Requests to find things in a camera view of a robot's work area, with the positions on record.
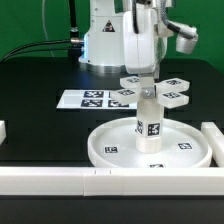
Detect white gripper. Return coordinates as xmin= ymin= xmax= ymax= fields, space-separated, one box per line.
xmin=123 ymin=7 xmax=157 ymax=99

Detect white cross-shaped table base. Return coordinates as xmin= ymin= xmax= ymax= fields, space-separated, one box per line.
xmin=110 ymin=76 xmax=190 ymax=109

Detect white round table top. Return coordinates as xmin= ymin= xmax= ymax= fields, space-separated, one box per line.
xmin=87 ymin=117 xmax=212 ymax=168

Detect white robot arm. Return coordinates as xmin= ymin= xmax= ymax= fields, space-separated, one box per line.
xmin=114 ymin=0 xmax=172 ymax=98

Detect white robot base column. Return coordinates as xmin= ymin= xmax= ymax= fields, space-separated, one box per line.
xmin=79 ymin=0 xmax=125 ymax=74

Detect white marker sheet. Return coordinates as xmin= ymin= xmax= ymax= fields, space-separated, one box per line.
xmin=57 ymin=90 xmax=137 ymax=110

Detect white right fence bar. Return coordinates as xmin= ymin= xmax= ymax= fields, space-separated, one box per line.
xmin=201 ymin=122 xmax=224 ymax=168

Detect white fence bar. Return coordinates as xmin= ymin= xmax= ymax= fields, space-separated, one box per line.
xmin=201 ymin=122 xmax=224 ymax=168
xmin=0 ymin=121 xmax=6 ymax=145
xmin=0 ymin=167 xmax=224 ymax=196

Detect white front fence bar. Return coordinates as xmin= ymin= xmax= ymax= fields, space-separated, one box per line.
xmin=0 ymin=167 xmax=224 ymax=196

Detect white left fence bar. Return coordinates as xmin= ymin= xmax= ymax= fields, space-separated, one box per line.
xmin=0 ymin=121 xmax=6 ymax=145

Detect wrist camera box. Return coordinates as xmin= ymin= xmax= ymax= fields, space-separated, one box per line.
xmin=167 ymin=21 xmax=199 ymax=54

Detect black cables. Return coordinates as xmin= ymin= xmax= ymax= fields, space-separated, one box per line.
xmin=0 ymin=0 xmax=84 ymax=64

